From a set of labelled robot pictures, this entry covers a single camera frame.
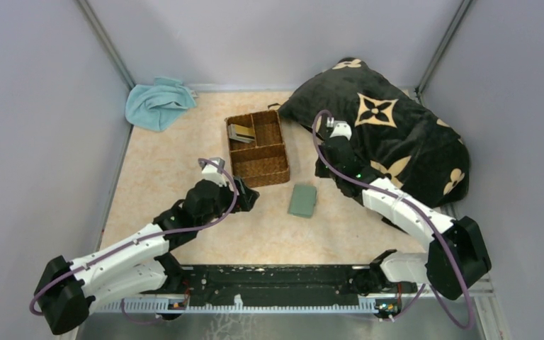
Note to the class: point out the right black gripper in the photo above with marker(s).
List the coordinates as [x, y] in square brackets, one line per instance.
[319, 171]

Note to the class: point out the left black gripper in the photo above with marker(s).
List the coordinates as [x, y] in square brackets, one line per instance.
[246, 197]

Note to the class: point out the brown woven divided basket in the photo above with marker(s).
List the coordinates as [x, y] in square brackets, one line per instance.
[263, 161]

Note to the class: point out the green leather card holder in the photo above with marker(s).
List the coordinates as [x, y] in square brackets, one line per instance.
[303, 200]

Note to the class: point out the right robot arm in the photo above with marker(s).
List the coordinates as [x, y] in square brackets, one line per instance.
[454, 255]

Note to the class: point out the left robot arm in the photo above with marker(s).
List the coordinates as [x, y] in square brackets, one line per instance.
[69, 291]

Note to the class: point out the gold card stack in basket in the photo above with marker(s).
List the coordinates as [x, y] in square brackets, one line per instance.
[241, 133]

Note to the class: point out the black floral pillow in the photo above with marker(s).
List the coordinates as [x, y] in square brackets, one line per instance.
[391, 132]

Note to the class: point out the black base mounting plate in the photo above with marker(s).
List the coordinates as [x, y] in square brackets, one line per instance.
[206, 279]

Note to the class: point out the light blue cloth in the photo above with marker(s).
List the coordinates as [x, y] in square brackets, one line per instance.
[155, 107]

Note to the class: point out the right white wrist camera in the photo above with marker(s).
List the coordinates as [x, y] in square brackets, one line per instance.
[338, 128]

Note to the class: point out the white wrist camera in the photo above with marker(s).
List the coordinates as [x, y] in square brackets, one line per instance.
[338, 128]
[211, 170]

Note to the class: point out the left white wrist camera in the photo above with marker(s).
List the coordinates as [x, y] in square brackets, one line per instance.
[211, 170]

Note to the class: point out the aluminium frame rail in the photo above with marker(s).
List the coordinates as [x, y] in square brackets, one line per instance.
[267, 300]

